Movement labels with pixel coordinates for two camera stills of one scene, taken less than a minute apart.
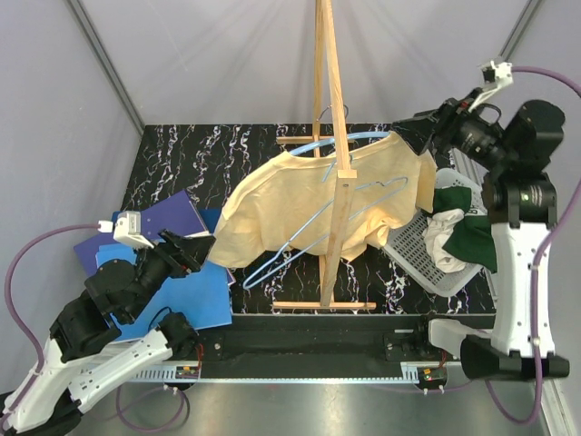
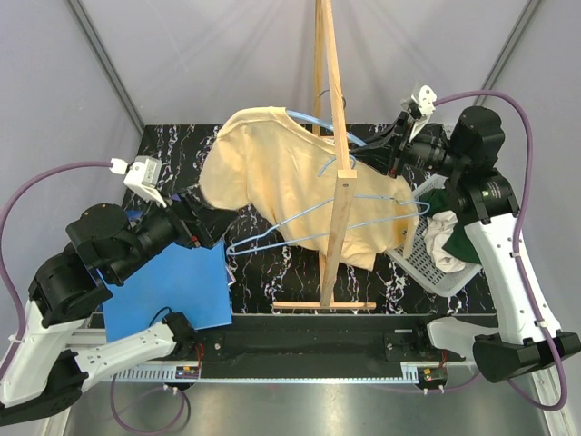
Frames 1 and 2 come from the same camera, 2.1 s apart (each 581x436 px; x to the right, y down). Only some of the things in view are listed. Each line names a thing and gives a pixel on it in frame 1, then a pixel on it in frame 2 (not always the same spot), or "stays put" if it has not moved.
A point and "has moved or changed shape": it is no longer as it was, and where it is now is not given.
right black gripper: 445,123 -> 379,153
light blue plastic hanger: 331,141 -> 315,121
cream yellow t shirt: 290,201 has moved or changed shape
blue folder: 204,295 stays put
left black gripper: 184,255 -> 200,222
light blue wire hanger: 355,206 has moved or changed shape
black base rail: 324,339 stays put
